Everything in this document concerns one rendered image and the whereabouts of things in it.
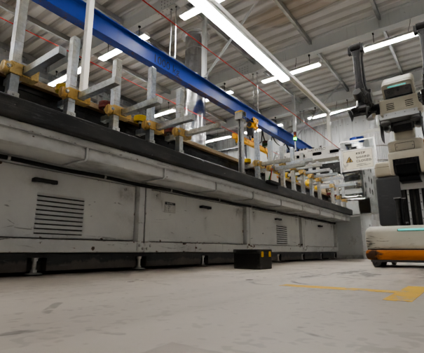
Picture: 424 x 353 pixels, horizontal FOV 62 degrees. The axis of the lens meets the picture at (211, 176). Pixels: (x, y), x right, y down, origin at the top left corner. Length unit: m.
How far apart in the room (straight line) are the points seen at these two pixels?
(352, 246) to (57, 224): 4.54
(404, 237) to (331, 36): 6.83
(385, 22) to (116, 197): 7.49
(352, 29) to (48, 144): 7.90
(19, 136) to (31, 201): 0.36
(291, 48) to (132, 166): 7.71
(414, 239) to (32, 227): 2.27
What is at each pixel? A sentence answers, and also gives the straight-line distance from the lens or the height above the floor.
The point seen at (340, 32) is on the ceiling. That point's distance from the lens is 8.96.
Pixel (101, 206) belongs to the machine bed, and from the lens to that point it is 2.04.
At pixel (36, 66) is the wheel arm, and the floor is 0.81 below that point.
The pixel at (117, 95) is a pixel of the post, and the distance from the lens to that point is 1.92.
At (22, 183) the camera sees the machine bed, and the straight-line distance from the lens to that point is 1.83.
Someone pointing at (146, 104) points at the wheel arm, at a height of 0.80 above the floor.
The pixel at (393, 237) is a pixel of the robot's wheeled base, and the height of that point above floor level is 0.20.
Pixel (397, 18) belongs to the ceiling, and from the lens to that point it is 8.73.
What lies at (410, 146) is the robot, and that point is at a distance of 2.85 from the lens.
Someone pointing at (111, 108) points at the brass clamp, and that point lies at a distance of 1.86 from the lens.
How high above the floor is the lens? 0.11
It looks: 12 degrees up
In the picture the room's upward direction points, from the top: straight up
